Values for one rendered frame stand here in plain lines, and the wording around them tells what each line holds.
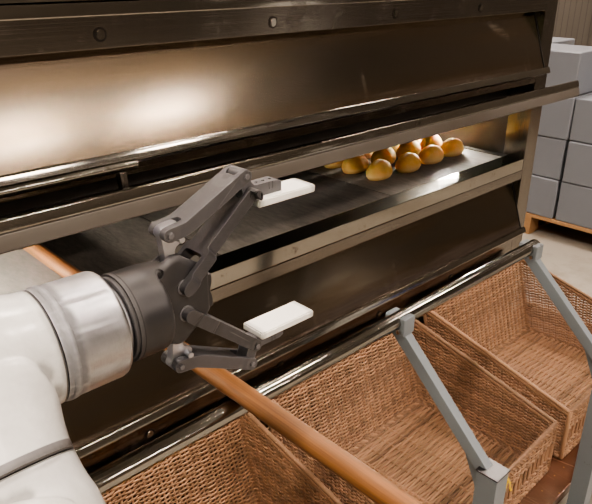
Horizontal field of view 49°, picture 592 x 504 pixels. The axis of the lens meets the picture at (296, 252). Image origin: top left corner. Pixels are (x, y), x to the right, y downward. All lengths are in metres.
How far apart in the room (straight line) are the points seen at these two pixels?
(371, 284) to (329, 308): 0.16
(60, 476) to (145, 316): 0.13
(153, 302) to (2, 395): 0.13
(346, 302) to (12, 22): 1.00
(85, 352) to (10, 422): 0.07
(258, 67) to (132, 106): 0.29
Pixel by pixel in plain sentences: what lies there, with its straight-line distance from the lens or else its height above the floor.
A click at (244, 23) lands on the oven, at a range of 1.27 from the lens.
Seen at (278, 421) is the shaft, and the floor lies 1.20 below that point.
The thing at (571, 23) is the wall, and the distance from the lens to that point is 8.94.
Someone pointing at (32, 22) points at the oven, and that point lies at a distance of 1.06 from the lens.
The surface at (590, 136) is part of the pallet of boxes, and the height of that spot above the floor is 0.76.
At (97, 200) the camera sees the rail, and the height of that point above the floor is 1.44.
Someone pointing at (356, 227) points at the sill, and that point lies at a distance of 1.61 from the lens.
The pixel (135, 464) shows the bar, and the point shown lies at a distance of 0.89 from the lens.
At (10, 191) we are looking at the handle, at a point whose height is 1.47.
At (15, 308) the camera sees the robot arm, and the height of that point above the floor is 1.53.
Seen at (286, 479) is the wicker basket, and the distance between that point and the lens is 1.49.
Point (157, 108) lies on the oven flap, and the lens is 1.17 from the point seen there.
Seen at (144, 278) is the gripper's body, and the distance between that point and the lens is 0.53.
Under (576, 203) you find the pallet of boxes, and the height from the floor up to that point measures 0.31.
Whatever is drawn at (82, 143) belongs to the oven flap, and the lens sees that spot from 1.10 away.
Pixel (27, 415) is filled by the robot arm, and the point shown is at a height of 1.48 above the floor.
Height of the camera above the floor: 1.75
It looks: 24 degrees down
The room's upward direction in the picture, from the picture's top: straight up
